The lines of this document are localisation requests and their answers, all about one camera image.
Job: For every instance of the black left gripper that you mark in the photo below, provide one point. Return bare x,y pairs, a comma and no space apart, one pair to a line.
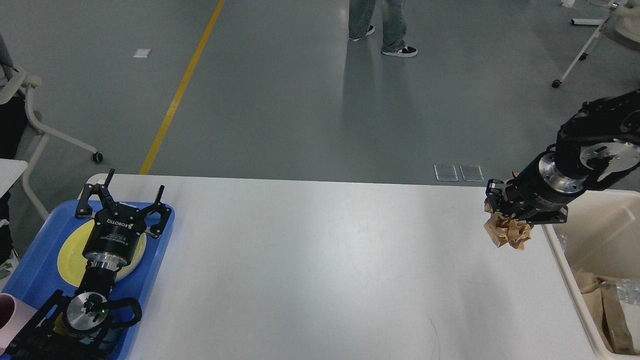
117,228

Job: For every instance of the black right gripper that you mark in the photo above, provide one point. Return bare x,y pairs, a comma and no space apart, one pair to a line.
540,194

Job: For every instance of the brown paper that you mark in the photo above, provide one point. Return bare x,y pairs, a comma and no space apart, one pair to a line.
505,229

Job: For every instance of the yellow plastic plate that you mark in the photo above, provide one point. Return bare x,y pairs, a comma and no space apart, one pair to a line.
71,263

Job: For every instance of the large brown paper bag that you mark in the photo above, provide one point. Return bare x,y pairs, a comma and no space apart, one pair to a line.
617,325

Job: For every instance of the clear plastic wrap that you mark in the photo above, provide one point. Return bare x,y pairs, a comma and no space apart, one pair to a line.
628,290

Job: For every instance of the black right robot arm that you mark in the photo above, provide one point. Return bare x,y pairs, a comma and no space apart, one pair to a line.
593,150

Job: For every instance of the beige plastic bin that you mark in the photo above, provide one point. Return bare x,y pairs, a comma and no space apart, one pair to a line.
601,236

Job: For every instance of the floor outlet plate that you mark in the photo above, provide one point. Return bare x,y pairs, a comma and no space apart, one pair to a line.
454,173

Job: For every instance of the blue plastic tray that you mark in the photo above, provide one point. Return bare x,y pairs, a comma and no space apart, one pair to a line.
35,260

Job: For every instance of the pink ribbed cup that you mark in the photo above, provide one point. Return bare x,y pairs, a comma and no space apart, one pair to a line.
14,315

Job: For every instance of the seated person in black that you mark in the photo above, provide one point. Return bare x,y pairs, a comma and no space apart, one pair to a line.
13,124

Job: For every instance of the left white chair base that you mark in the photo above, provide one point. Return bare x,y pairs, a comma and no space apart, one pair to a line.
17,82

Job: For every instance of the white rolling stand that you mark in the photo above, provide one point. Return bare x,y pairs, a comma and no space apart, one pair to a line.
591,42

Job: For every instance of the person in jeans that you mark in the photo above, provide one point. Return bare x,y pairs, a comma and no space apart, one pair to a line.
394,26

